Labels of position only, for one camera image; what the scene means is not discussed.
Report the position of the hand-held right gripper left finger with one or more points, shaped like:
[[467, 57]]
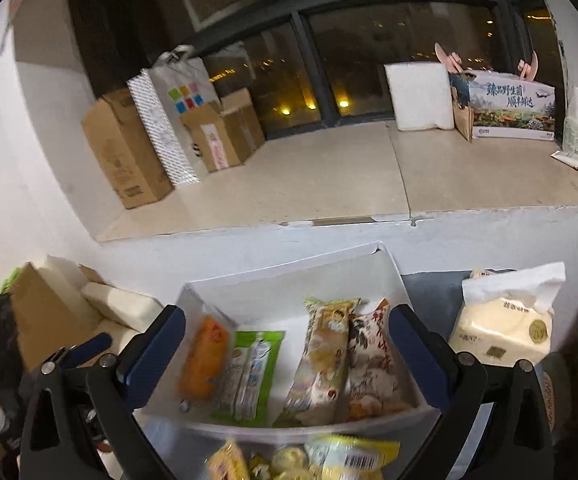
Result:
[[154, 355]]

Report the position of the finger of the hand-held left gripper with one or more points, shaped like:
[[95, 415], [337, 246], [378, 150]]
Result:
[[89, 347]]

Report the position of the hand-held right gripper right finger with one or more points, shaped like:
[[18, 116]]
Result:
[[419, 355]]

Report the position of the white cardboard box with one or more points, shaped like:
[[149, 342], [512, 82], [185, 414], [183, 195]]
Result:
[[289, 280]]

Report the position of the red white printed snack packet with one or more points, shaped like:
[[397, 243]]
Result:
[[371, 365]]

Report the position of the orange snack packet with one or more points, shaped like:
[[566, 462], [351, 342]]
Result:
[[204, 355]]

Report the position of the white foam block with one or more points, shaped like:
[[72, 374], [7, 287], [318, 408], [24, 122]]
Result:
[[119, 305], [61, 267]]

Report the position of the large brown cardboard box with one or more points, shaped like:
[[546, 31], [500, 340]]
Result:
[[44, 320]]

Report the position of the cream tissue pack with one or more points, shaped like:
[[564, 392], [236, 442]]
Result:
[[499, 330]]

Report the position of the green snack packet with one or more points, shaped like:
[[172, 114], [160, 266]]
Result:
[[249, 375]]

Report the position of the beige cartoon snack packet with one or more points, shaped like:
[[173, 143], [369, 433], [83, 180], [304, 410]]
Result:
[[319, 355]]

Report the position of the yellow barcode snack packet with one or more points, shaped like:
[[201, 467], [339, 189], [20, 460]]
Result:
[[354, 455]]

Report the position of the small yellow snack packet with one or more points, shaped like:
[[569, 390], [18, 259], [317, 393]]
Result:
[[226, 462]]

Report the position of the yellow jelly cup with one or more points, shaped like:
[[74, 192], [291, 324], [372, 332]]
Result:
[[289, 460]]

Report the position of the tall brown cardboard box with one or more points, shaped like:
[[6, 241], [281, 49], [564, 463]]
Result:
[[124, 155]]

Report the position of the cardboard box red label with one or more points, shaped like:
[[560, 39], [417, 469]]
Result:
[[211, 140]]

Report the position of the brown paper bag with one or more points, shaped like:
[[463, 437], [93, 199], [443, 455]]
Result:
[[463, 115]]

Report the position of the plain open cardboard box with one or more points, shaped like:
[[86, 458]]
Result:
[[246, 120]]

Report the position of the white foam box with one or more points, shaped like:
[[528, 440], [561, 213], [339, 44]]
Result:
[[419, 95]]

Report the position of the landscape printed box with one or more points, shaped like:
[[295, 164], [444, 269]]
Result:
[[514, 105]]

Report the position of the white paper bag coloured squares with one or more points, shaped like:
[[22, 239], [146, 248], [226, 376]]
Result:
[[184, 77]]

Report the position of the pink plastic piece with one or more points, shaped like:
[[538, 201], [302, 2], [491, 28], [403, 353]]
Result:
[[529, 67], [446, 57]]

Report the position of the dark framed window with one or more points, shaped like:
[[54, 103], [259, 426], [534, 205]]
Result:
[[319, 10]]

